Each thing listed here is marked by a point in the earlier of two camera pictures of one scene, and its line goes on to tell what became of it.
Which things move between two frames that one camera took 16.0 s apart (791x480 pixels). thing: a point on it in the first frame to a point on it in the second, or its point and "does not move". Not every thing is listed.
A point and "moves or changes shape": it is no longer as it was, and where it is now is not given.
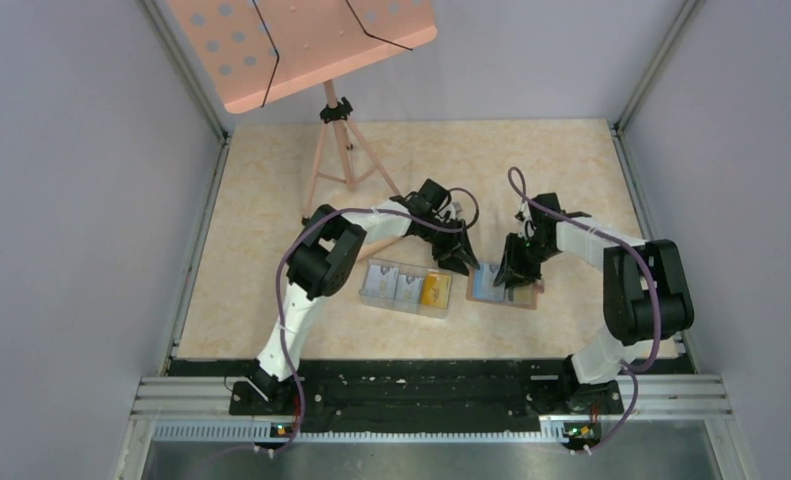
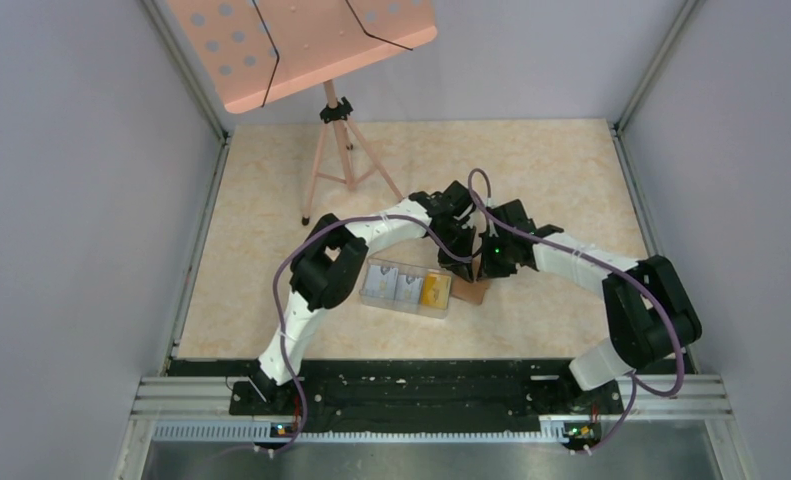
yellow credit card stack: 436,290 does not move
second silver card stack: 409,292 does not move
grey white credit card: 381,285 does not move
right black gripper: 512,272 to 487,268
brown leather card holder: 480,287 moves or changes shape
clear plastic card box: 407,287 does not move
